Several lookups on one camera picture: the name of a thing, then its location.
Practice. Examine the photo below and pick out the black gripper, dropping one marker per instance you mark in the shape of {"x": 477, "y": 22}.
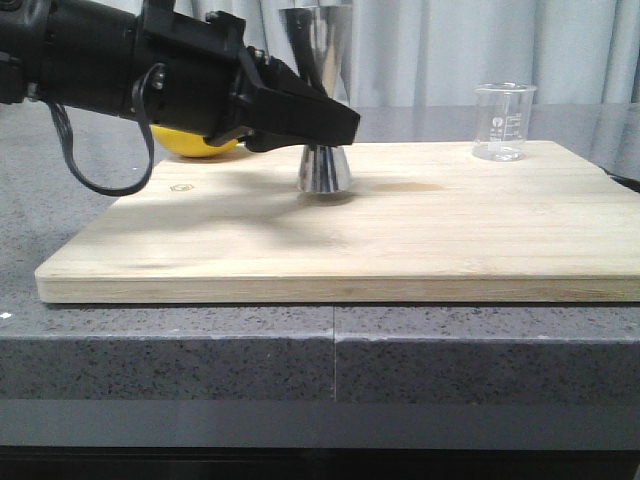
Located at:
{"x": 160, "y": 67}

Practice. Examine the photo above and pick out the clear glass beaker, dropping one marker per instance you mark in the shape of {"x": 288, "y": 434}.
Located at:
{"x": 503, "y": 112}

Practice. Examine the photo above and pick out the light grey curtain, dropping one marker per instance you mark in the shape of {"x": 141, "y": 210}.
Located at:
{"x": 434, "y": 53}

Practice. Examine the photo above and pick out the wooden cutting board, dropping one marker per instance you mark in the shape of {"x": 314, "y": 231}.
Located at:
{"x": 422, "y": 222}

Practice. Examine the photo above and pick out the yellow lemon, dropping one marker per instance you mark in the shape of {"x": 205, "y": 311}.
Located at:
{"x": 188, "y": 145}

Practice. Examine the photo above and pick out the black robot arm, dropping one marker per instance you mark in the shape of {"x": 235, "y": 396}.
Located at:
{"x": 20, "y": 52}

